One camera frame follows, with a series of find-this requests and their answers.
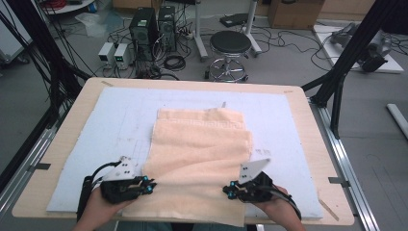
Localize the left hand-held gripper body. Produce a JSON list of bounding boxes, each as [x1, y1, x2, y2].
[[99, 156, 144, 204]]

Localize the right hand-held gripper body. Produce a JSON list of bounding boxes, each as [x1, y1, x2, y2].
[[237, 158, 274, 203]]

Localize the cream terry towel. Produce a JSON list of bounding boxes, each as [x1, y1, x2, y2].
[[121, 107, 254, 228]]

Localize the person's left hand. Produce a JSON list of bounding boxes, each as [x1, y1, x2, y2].
[[81, 187, 135, 222]]

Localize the white grid mat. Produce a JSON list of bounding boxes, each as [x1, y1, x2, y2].
[[46, 86, 324, 221]]

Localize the thin wooden strip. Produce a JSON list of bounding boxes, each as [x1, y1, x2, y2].
[[317, 197, 341, 222]]

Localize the black table clamp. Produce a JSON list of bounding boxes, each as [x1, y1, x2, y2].
[[328, 175, 351, 189], [27, 162, 52, 173]]

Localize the white power supply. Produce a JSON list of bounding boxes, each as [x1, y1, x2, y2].
[[113, 42, 135, 70], [97, 41, 115, 67]]

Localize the black round stool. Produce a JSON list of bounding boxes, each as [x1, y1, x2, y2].
[[205, 30, 253, 84]]

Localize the large black computer tower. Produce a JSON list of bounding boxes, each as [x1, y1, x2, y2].
[[129, 7, 160, 64]]

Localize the slim black computer tower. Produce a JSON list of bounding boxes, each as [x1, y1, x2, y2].
[[158, 5, 178, 53]]

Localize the white desk leg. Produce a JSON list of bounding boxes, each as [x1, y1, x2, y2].
[[242, 0, 264, 56], [191, 0, 210, 61]]

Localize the white tube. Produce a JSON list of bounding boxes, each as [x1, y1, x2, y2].
[[386, 103, 408, 141]]

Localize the clear plastic bag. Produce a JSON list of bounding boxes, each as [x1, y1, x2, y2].
[[75, 12, 125, 39]]

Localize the black flat device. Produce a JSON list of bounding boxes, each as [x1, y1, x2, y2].
[[219, 13, 250, 29]]

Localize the cardboard box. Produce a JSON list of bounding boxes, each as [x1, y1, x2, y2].
[[268, 0, 326, 31]]

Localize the white platform board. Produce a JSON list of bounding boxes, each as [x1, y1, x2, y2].
[[312, 23, 405, 74]]

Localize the white panel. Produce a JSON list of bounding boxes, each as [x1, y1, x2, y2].
[[0, 0, 34, 64]]

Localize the round white table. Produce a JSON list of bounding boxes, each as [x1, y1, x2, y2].
[[38, 0, 97, 15]]

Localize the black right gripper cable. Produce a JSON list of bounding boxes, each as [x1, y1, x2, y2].
[[268, 184, 303, 221]]

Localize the aluminium rail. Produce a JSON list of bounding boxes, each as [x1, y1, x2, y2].
[[0, 127, 58, 217], [308, 97, 381, 231]]

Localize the coiled black cable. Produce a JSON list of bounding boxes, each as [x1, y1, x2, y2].
[[163, 54, 188, 72]]

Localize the black floor cables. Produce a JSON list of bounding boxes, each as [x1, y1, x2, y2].
[[254, 24, 335, 72]]

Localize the black metal frame with cables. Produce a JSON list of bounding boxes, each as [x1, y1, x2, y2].
[[0, 0, 92, 130]]

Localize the black metal frame post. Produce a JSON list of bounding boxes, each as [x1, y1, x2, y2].
[[301, 0, 408, 140]]

